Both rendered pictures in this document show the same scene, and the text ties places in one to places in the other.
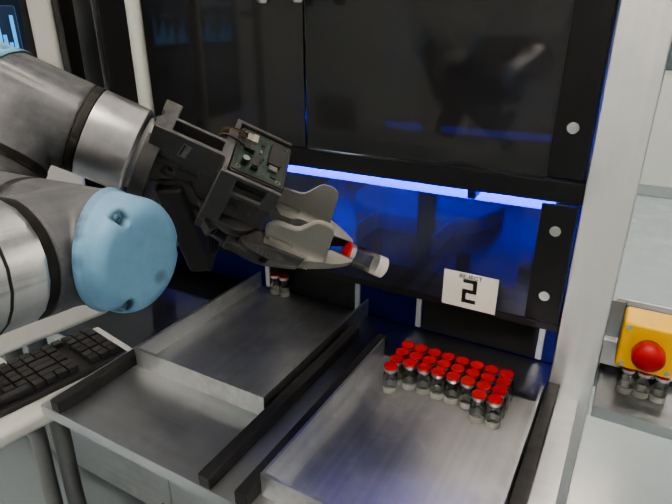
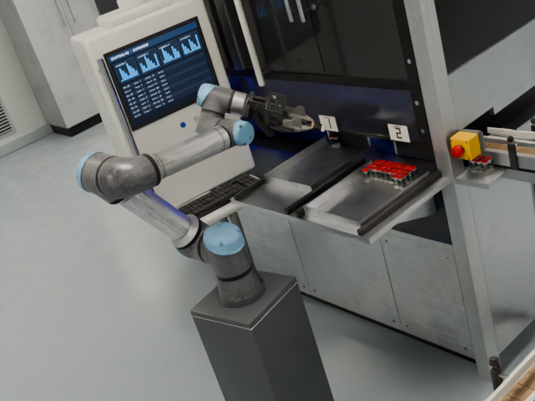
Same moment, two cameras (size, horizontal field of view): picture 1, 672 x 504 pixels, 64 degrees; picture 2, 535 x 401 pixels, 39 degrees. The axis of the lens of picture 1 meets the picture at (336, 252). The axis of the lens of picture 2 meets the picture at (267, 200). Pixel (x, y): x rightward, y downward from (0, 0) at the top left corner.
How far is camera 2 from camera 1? 190 cm
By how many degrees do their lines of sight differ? 25
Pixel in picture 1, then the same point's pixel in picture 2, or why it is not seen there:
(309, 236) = (294, 122)
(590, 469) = not seen: outside the picture
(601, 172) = (422, 77)
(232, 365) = (304, 179)
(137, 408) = (265, 196)
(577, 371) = (444, 163)
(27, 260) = (225, 136)
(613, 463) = not seen: outside the picture
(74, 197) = (232, 122)
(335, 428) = (338, 195)
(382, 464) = (351, 204)
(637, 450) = not seen: outside the picture
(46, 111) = (223, 101)
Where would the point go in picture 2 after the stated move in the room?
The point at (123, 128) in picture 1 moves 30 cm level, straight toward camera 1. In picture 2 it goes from (240, 101) to (240, 137)
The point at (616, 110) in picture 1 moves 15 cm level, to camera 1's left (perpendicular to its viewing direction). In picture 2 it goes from (419, 54) to (371, 61)
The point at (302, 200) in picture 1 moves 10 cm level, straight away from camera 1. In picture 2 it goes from (294, 110) to (302, 99)
